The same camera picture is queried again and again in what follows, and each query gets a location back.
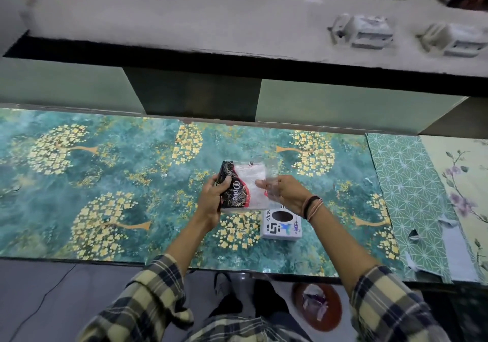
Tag clear plastic bag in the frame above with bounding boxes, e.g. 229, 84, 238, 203
220, 158, 282, 214

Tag person's right forearm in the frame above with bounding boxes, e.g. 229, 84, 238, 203
307, 208, 383, 297

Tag person's left forearm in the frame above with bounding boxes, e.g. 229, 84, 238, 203
165, 216, 216, 277

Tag black wristband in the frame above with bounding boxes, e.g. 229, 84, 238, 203
303, 195, 320, 220

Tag green geometric patterned sheet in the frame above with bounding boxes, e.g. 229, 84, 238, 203
366, 133, 464, 283

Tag pink thread wristband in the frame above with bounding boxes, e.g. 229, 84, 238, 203
307, 198, 324, 223

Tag teal gold tree table cover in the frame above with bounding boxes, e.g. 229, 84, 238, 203
0, 108, 405, 278

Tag cream floral patterned sheet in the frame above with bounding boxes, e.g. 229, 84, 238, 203
420, 135, 488, 283

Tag person's dark trousers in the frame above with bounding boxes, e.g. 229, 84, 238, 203
209, 279, 306, 331

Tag black and red packet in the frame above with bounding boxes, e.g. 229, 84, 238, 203
216, 160, 251, 209

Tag small white printed box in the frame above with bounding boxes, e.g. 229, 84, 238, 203
261, 205, 303, 241

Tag grey shoe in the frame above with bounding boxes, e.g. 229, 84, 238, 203
213, 272, 234, 297

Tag person's left hand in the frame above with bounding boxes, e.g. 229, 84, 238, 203
196, 175, 232, 232

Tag torn white paper piece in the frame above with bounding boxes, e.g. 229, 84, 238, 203
437, 215, 479, 282

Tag grey stone shelf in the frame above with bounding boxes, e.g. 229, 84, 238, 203
3, 0, 488, 98

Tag crumpled plastic wrapper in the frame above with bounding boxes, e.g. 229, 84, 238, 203
302, 285, 329, 321

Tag black cable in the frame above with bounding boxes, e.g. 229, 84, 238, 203
9, 263, 78, 342

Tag plaid flannel shirt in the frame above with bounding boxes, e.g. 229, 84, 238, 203
76, 254, 452, 342

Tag white plastic device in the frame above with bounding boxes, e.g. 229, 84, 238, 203
418, 22, 488, 58
329, 13, 394, 50

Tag person's right hand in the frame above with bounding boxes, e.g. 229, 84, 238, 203
255, 175, 311, 217

